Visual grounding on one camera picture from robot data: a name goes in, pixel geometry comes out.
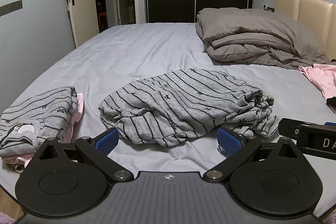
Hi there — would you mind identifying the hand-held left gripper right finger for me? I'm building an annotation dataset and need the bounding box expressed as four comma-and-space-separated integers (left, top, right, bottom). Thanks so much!
202, 127, 313, 182

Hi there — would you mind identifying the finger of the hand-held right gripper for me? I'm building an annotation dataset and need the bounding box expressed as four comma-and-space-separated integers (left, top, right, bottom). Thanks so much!
278, 118, 336, 136

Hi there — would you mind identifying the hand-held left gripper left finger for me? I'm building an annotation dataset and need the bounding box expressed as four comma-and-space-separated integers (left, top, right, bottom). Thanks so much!
25, 127, 133, 182

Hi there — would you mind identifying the grey striped garment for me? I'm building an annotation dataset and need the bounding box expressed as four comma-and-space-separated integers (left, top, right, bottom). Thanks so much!
98, 69, 282, 147
0, 86, 79, 157

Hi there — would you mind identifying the folded pink garment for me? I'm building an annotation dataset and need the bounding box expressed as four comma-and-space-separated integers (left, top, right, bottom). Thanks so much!
1, 93, 85, 172

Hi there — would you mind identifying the crumpled pink garment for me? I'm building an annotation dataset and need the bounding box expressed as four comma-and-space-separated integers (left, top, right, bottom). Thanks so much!
299, 63, 336, 106

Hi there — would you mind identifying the folded grey striped garment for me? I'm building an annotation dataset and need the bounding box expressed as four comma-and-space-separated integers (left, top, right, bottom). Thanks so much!
0, 86, 79, 157

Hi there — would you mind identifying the grey folded duvet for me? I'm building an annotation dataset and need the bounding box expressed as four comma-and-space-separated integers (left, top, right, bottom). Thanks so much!
196, 7, 332, 69

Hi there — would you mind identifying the beige padded headboard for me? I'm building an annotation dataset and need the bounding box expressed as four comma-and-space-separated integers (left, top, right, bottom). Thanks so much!
274, 0, 336, 62

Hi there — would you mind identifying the red stool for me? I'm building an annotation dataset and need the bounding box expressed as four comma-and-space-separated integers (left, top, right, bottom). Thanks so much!
98, 11, 108, 30

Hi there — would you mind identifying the purple rug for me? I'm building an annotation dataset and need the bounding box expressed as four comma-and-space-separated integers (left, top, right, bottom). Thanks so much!
0, 211, 17, 224

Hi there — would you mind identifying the grey metal wall bracket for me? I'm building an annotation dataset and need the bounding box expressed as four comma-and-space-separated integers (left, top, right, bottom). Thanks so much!
0, 0, 24, 17

